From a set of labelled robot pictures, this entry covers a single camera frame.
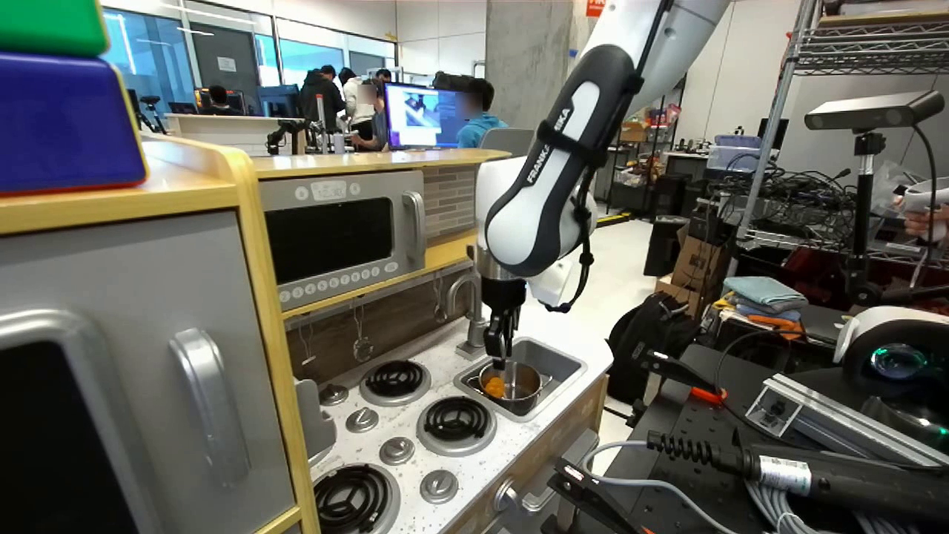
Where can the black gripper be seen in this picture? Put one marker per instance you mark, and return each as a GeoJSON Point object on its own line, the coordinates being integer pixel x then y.
{"type": "Point", "coordinates": [502, 304]}

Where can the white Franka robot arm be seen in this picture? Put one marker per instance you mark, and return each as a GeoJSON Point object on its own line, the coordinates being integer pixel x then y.
{"type": "Point", "coordinates": [544, 209]}

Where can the small metal pot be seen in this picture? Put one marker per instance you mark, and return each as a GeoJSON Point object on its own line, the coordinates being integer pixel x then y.
{"type": "Point", "coordinates": [530, 389]}

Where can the grey toy sink basin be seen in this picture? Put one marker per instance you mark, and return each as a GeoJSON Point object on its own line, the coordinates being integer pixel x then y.
{"type": "Point", "coordinates": [558, 366]}

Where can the silver toy faucet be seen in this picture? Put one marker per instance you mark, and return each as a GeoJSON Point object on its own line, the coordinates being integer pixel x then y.
{"type": "Point", "coordinates": [466, 311]}

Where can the black coil stove burner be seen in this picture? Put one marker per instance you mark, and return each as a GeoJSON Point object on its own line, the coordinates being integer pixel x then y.
{"type": "Point", "coordinates": [354, 500]}
{"type": "Point", "coordinates": [397, 381]}
{"type": "Point", "coordinates": [458, 423]}

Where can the silver stove knob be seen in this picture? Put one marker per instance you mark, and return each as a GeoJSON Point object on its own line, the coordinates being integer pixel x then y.
{"type": "Point", "coordinates": [400, 452]}
{"type": "Point", "coordinates": [441, 484]}
{"type": "Point", "coordinates": [335, 392]}
{"type": "Point", "coordinates": [363, 418]}

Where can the grey toy microwave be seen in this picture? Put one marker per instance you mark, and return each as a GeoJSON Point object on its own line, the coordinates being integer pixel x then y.
{"type": "Point", "coordinates": [330, 237]}

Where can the wooden toy play kitchen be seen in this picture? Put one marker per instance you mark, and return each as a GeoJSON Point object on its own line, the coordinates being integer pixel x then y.
{"type": "Point", "coordinates": [249, 297]}

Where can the grey toy fridge door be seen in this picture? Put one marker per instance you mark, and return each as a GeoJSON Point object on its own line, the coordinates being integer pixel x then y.
{"type": "Point", "coordinates": [121, 326]}

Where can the blue toy block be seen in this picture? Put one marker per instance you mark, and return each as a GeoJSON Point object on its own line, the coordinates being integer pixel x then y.
{"type": "Point", "coordinates": [65, 123]}

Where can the green toy block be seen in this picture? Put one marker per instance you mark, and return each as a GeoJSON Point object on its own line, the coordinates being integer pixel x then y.
{"type": "Point", "coordinates": [50, 25]}

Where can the hanging metal utensil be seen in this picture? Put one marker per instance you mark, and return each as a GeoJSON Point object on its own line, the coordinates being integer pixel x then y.
{"type": "Point", "coordinates": [363, 346]}

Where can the black backpack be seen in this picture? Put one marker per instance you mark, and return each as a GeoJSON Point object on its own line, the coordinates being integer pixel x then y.
{"type": "Point", "coordinates": [647, 346]}

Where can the orange clamp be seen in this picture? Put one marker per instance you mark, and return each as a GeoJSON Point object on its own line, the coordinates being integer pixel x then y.
{"type": "Point", "coordinates": [693, 387]}

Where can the cardboard box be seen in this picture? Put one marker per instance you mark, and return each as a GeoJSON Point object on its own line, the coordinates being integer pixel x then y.
{"type": "Point", "coordinates": [698, 267]}

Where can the person in blue shirt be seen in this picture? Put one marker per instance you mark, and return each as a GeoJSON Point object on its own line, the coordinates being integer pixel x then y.
{"type": "Point", "coordinates": [483, 116]}

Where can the computer monitor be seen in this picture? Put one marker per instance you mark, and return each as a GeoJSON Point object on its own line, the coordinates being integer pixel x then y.
{"type": "Point", "coordinates": [421, 116]}

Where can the blue folded cloth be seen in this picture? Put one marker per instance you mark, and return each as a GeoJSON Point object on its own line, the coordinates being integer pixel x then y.
{"type": "Point", "coordinates": [765, 292]}

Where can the person in white top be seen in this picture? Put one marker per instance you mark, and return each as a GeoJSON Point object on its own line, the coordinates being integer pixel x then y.
{"type": "Point", "coordinates": [357, 98]}

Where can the person in dark top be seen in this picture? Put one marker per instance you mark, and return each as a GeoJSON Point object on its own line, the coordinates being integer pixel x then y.
{"type": "Point", "coordinates": [321, 98]}

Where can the white round device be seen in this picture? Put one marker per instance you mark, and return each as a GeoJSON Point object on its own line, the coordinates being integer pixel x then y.
{"type": "Point", "coordinates": [891, 343]}

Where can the metal shelf rack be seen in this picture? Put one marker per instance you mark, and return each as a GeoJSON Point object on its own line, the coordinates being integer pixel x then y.
{"type": "Point", "coordinates": [861, 59]}

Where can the aluminium extrusion rail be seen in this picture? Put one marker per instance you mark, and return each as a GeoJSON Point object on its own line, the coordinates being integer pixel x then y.
{"type": "Point", "coordinates": [840, 418]}

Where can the black camera stand pole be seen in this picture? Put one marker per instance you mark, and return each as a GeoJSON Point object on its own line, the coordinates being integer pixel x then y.
{"type": "Point", "coordinates": [864, 218]}

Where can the grey camera on stand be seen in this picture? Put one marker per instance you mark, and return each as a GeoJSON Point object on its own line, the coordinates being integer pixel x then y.
{"type": "Point", "coordinates": [871, 110]}

